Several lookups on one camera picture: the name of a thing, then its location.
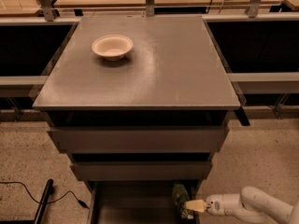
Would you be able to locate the black floor stand leg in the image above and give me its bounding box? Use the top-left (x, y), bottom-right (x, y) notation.
top-left (0, 179), bottom-right (54, 224)

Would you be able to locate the middle metal frame post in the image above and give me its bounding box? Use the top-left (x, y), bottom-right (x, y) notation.
top-left (146, 0), bottom-right (155, 17)

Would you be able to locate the grey top drawer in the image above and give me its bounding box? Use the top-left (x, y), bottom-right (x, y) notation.
top-left (48, 126), bottom-right (228, 154)

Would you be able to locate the black floor cable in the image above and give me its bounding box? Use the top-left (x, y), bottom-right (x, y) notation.
top-left (0, 180), bottom-right (91, 210)

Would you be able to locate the right metal frame post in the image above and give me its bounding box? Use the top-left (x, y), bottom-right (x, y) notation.
top-left (246, 0), bottom-right (262, 18)

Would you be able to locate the white paper bowl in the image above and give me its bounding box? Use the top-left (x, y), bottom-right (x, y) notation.
top-left (92, 35), bottom-right (134, 61)

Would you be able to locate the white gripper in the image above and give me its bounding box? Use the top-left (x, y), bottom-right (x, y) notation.
top-left (185, 194), bottom-right (242, 217)

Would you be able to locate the grey open bottom drawer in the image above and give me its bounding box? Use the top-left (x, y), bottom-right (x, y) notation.
top-left (86, 181), bottom-right (200, 224)

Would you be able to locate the grey drawer cabinet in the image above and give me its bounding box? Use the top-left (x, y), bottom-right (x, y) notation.
top-left (32, 15), bottom-right (242, 224)

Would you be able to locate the left metal frame post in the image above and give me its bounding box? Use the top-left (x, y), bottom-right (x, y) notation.
top-left (36, 0), bottom-right (56, 21)

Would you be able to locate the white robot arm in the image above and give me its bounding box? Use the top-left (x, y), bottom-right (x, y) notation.
top-left (184, 187), bottom-right (299, 224)

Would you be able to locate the grey middle drawer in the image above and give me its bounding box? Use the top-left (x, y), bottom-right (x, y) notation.
top-left (71, 161), bottom-right (211, 181)

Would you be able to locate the metal frame post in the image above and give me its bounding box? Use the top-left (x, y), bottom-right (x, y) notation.
top-left (146, 0), bottom-right (155, 17)
top-left (246, 0), bottom-right (262, 18)
top-left (36, 0), bottom-right (56, 21)

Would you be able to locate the green jalapeno chip bag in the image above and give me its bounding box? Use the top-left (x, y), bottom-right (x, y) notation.
top-left (172, 182), bottom-right (193, 220)

